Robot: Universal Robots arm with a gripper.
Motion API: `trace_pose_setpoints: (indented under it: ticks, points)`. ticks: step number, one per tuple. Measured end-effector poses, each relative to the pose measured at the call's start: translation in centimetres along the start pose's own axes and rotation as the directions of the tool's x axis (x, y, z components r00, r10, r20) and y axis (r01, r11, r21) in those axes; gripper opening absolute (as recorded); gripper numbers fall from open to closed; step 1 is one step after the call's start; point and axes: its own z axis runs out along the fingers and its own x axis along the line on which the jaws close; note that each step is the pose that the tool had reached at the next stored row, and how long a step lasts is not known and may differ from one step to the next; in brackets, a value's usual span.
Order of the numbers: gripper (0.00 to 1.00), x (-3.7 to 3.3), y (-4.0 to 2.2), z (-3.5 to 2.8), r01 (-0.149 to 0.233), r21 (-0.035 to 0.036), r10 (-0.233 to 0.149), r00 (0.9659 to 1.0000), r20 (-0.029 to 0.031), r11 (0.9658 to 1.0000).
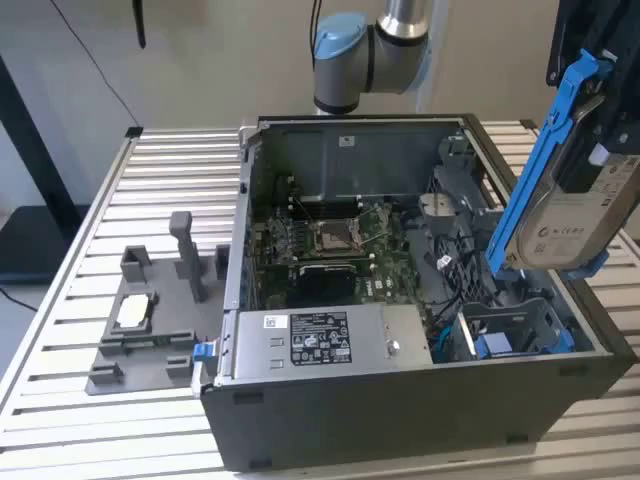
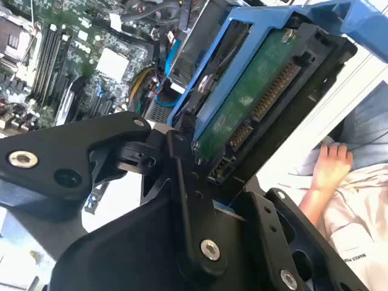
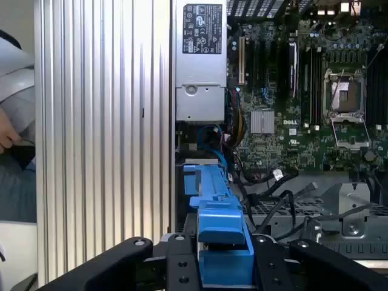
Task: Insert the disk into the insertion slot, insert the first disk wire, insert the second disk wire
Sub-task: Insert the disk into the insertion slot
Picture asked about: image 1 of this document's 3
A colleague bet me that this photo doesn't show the hard disk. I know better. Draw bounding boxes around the hard disk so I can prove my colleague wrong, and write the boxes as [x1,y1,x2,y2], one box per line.
[485,47,640,281]
[474,324,577,361]

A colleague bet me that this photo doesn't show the black disk wire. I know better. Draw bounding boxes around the black disk wire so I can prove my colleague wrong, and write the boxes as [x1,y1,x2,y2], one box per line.
[447,234,503,314]

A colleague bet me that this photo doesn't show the grey drive cage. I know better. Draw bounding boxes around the grey drive cage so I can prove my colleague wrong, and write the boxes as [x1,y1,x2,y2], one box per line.
[417,133,507,301]

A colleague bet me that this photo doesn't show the green motherboard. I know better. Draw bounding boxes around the green motherboard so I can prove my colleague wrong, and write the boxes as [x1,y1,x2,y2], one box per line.
[252,199,431,311]

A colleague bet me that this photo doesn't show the CPU socket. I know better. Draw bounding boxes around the CPU socket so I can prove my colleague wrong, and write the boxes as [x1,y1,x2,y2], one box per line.
[308,217,362,255]

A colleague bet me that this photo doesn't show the silver power supply unit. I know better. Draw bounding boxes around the silver power supply unit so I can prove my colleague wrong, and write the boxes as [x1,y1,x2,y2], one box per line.
[230,303,434,382]

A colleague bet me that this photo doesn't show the black open PC case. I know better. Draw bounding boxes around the black open PC case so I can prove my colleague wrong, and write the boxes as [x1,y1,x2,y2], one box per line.
[198,112,639,474]

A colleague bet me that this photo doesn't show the black hanging antenna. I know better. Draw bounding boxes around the black hanging antenna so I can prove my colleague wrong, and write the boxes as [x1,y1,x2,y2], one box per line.
[130,0,148,50]

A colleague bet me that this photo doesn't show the blue case latch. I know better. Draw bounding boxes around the blue case latch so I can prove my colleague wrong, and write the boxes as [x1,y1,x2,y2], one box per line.
[191,339,219,364]

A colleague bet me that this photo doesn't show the grey parts rack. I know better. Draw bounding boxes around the grey parts rack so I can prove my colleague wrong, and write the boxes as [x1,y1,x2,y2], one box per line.
[84,210,232,399]

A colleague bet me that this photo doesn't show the silver CPU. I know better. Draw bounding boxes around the silver CPU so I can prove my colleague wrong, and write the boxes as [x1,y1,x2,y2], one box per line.
[115,294,152,329]

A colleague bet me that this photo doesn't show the green RAM stick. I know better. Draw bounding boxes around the green RAM stick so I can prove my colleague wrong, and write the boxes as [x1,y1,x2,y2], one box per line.
[122,336,175,349]

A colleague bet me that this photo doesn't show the black monitor stand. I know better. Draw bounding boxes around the black monitor stand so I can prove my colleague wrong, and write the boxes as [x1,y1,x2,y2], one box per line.
[0,53,92,286]

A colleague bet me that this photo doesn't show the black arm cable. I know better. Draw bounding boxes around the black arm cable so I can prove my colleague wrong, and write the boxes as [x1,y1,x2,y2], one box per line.
[308,0,327,53]

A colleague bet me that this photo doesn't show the blue data wire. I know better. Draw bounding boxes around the blue data wire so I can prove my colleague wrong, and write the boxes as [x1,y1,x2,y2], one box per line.
[430,323,453,363]

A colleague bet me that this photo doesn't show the thin black wall cable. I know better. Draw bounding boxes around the thin black wall cable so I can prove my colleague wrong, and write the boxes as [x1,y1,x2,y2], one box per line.
[49,0,142,129]

